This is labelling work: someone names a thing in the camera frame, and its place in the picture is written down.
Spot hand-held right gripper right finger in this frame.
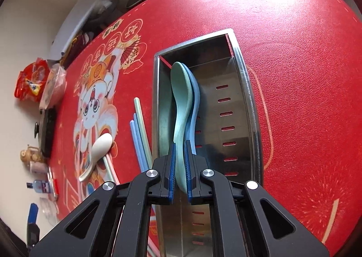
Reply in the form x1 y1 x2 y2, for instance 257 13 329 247
184 140 330 257

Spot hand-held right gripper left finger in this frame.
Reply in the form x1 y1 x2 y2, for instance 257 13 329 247
28 142 177 257

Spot stainless steel utensil holder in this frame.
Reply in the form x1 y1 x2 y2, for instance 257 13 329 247
153 29 265 257

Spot pink chopstick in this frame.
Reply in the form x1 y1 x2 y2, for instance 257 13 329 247
104 155 120 184

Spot cream plastic spoon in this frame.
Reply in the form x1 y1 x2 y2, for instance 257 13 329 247
79 133 114 182

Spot light green plastic spoon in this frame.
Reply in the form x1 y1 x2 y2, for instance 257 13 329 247
170 62 195 194

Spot light blue chopstick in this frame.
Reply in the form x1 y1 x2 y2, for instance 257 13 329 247
133 114 150 168
129 120 147 173

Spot light green chopstick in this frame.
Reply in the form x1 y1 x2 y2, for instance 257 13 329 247
133 98 155 167

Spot light blue plastic spoon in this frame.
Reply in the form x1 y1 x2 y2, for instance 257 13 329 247
181 63 202 156

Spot red slim tool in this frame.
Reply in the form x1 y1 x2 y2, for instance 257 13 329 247
47 167 60 200

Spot clear plastic wrap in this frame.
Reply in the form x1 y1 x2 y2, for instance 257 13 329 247
40 198 60 221

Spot black lidded pan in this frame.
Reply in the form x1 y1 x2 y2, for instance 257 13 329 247
34 108 59 158

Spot clear plastic water bottle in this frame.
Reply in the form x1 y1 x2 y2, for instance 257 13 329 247
26 179 53 193

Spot white small cup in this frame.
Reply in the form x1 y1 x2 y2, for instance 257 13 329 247
30 161 48 174

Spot brown figurine mug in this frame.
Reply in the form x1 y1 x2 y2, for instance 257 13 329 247
20 145 43 163

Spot plastic-wrapped steel bowl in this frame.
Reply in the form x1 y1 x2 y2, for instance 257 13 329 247
39 64 68 109

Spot blue black device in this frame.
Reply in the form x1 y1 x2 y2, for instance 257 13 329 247
26 203 40 250

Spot red printed table mat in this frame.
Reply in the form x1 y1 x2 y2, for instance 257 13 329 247
49 0 360 257

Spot dark red packets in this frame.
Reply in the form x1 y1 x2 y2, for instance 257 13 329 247
60 32 94 69

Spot red snack bag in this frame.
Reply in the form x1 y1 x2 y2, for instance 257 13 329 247
14 58 50 102

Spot clear plastic bag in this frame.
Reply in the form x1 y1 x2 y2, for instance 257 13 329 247
95 0 120 18

